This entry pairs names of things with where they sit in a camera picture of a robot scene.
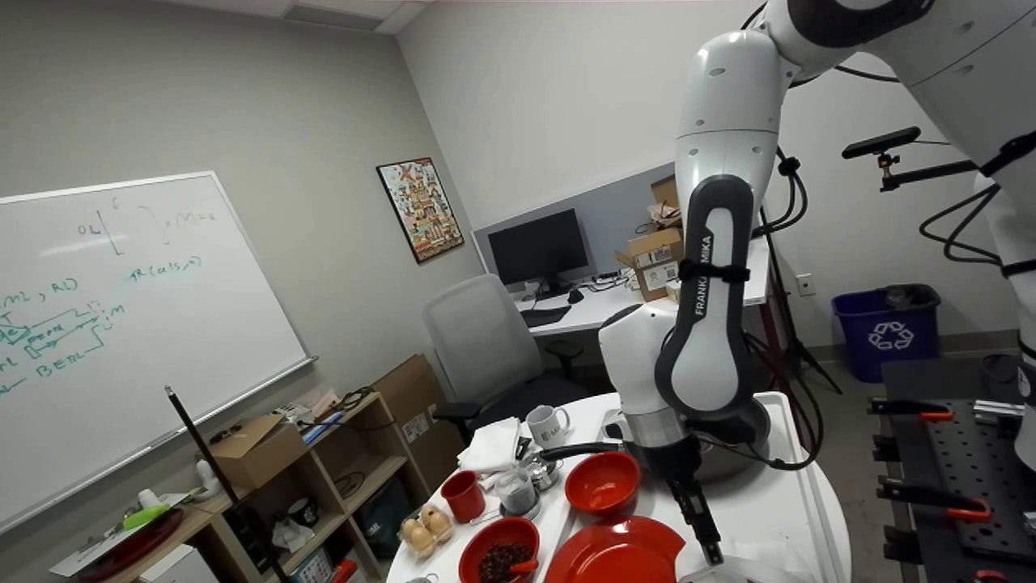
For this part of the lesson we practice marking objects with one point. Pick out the black workbench table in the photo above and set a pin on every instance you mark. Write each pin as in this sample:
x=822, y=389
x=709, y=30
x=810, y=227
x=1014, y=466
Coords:
x=971, y=456

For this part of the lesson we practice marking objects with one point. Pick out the red shallow dish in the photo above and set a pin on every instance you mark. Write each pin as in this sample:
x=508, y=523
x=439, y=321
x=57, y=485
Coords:
x=134, y=545

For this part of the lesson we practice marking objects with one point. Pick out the green plastic item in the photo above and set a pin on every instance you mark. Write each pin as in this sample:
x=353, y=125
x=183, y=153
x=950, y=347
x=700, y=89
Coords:
x=146, y=517

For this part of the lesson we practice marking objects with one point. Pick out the empty red bowl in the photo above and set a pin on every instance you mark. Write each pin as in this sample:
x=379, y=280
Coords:
x=603, y=488

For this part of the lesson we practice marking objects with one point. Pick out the stack of books and papers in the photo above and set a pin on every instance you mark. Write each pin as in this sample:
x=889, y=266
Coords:
x=317, y=422

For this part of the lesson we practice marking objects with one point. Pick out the red bowl with dark food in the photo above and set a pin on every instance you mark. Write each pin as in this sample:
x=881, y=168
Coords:
x=475, y=552

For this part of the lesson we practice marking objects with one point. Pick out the white plastic tray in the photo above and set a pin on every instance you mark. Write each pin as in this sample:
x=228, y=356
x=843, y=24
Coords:
x=778, y=519

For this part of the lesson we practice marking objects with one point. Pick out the thin black pole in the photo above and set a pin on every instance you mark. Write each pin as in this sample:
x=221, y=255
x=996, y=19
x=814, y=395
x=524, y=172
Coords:
x=202, y=456

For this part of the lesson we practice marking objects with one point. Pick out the small brown cardboard box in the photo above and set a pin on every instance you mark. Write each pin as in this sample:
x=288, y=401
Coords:
x=259, y=456

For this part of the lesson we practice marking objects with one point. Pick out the white mug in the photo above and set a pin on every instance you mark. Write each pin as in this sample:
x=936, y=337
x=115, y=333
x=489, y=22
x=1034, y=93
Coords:
x=546, y=425

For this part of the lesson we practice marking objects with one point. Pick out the black stereo camera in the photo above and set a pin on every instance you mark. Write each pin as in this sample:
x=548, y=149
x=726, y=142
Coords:
x=879, y=144

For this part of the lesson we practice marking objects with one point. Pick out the large red plate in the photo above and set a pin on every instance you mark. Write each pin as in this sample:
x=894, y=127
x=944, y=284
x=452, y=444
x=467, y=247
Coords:
x=616, y=555

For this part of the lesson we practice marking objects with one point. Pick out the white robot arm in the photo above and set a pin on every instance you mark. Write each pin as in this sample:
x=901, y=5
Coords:
x=734, y=99

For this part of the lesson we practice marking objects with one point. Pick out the framed colourful poster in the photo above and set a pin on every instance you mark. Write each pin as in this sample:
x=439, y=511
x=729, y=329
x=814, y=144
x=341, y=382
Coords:
x=422, y=213

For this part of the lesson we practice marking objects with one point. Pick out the open cardboard box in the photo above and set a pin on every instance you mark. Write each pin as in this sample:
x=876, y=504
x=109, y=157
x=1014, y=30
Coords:
x=653, y=265

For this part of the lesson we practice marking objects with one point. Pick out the white napkin stack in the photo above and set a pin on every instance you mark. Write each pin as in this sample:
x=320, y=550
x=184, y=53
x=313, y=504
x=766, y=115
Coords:
x=489, y=444

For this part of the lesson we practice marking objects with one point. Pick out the red cup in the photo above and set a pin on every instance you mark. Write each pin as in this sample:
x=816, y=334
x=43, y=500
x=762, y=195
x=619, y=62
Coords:
x=465, y=500

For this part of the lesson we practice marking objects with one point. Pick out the large brown cardboard box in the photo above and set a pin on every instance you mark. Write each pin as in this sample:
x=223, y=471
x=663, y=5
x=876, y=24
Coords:
x=417, y=395

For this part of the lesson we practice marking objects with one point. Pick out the black camera stand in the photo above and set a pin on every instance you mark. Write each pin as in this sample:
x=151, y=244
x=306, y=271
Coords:
x=927, y=169

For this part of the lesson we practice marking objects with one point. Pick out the blue recycling bin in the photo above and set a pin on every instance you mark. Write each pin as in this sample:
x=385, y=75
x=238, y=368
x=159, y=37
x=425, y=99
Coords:
x=885, y=334

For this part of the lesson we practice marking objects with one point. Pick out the metal shaker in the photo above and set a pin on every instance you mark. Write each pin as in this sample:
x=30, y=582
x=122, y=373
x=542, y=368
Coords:
x=546, y=475
x=518, y=498

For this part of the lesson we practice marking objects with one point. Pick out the small white bottle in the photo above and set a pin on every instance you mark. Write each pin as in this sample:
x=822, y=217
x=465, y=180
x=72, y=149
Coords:
x=206, y=479

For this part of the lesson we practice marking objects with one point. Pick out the tan cardboard box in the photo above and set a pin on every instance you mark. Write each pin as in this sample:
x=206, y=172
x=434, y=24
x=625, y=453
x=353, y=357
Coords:
x=666, y=200

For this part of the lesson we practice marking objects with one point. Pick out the grey desk partition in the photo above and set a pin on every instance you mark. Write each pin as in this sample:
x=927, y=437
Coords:
x=616, y=213

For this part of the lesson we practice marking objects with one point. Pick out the black computer monitor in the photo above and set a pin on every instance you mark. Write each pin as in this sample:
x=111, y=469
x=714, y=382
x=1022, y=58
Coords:
x=537, y=252

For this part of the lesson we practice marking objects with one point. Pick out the round white table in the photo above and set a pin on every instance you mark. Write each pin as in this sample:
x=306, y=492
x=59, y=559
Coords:
x=551, y=508

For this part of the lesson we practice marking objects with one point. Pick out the wall whiteboard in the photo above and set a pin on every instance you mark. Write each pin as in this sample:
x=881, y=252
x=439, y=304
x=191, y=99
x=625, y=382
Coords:
x=140, y=324

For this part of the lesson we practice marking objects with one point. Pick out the black keyboard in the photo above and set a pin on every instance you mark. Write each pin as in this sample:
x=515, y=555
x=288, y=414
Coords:
x=546, y=317

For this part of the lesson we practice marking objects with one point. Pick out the grey office chair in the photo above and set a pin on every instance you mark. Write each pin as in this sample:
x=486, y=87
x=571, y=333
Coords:
x=475, y=334

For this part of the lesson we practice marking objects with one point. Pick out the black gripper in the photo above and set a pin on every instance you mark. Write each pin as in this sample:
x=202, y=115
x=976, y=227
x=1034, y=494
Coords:
x=673, y=460

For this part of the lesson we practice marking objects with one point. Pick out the beige bread roll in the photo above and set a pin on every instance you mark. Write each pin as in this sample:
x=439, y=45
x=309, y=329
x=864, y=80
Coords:
x=417, y=537
x=439, y=523

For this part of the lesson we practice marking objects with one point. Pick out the wooden shelf unit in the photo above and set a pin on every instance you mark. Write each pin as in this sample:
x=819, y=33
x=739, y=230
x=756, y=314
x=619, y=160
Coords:
x=326, y=475

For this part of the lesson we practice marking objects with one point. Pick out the white office desk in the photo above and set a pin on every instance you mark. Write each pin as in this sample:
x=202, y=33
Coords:
x=588, y=314

